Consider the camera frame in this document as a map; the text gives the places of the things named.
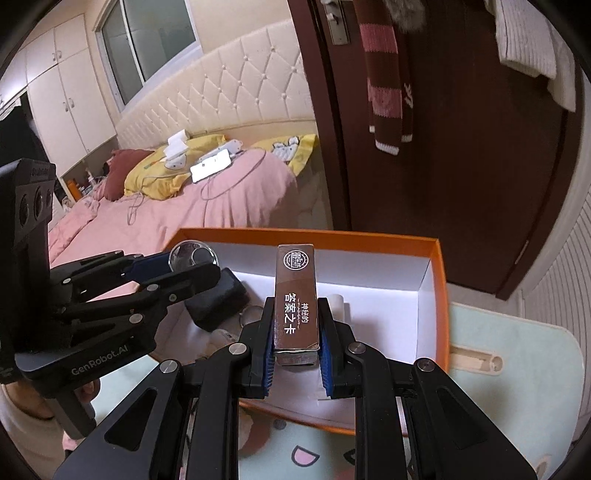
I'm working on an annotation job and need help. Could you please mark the white cable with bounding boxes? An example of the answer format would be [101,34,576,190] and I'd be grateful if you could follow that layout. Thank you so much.
[127,171,185,227]

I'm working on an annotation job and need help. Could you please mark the white knit sweater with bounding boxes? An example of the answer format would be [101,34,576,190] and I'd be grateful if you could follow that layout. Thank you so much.
[482,0,578,112]

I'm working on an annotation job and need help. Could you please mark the person's left hand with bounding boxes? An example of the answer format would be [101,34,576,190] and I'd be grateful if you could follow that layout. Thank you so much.
[69,377,101,398]

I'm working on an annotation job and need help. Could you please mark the white ribbed panel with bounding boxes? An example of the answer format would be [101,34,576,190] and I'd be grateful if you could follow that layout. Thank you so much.
[517,185,591,365]

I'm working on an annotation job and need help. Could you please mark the black case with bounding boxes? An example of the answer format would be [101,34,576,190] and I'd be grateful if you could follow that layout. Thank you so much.
[187,268,250,332]

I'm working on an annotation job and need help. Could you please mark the dark hanging garment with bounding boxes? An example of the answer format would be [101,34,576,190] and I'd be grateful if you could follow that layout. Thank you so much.
[0,104,56,167]

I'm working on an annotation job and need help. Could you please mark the grey fur trim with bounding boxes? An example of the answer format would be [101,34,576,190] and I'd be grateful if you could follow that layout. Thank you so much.
[383,0,428,33]

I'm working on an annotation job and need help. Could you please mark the pink blanket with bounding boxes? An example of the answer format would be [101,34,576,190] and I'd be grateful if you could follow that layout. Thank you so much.
[46,150,301,287]

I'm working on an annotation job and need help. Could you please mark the striped red scarf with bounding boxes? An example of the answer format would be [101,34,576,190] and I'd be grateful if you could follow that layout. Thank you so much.
[353,0,416,158]

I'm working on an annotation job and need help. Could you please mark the window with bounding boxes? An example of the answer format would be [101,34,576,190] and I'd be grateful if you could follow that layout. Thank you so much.
[95,0,204,114]

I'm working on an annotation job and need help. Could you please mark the metal door handle plate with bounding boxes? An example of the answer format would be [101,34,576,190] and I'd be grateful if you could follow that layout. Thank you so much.
[321,0,351,46]

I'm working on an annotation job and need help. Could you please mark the thin metal ring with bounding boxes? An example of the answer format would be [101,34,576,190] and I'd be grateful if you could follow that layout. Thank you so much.
[238,305,266,330]

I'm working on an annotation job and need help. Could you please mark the clear glass ball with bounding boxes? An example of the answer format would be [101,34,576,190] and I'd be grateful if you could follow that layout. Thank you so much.
[168,240,218,273]

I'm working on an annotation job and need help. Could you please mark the white cylinder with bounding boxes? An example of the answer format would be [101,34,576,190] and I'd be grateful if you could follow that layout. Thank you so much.
[330,293,349,324]

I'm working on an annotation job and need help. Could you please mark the yellow cartoon print pillow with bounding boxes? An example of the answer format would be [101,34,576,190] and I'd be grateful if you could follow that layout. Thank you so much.
[252,134,319,176]

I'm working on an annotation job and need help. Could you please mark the person's left forearm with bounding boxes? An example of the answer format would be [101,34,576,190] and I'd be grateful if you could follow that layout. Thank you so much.
[0,383,70,467]

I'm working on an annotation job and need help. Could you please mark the brown card box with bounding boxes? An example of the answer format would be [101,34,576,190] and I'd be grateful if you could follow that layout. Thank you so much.
[272,243,321,366]

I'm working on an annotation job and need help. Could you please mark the cartoon print desktop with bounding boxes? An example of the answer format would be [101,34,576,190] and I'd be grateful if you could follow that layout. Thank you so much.
[83,300,585,480]

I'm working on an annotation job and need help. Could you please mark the plain yellow pillow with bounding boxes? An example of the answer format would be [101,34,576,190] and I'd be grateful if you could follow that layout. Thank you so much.
[124,134,227,201]

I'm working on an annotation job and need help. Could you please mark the orange cardboard box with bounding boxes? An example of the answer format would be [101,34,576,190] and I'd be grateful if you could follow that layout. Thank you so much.
[159,226,451,437]

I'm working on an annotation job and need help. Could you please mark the grey cable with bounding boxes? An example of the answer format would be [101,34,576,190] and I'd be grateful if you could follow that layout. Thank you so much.
[201,150,269,201]

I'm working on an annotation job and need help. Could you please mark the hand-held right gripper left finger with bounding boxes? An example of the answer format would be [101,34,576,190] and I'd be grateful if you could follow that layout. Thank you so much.
[53,296,278,480]

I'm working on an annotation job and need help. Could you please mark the cream tufted headboard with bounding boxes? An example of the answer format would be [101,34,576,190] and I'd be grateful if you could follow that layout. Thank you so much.
[115,18,319,151]

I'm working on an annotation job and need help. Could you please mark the white wardrobe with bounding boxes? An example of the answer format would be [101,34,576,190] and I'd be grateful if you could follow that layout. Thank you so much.
[0,14,118,181]

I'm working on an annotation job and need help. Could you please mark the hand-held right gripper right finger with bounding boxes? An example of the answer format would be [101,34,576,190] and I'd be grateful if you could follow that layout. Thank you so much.
[318,296,539,480]

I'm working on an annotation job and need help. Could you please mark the dark brown door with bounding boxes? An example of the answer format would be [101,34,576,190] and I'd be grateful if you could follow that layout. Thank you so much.
[286,0,583,301]

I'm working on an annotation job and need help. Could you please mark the dark red pillow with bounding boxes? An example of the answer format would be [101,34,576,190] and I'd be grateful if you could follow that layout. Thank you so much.
[104,148,155,201]

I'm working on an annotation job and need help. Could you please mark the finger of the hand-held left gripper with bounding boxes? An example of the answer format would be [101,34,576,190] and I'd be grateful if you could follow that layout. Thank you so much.
[50,251,174,302]
[59,263,223,352]

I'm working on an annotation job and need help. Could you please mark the white tissue boxes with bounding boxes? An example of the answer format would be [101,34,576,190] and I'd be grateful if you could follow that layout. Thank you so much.
[164,143,190,171]

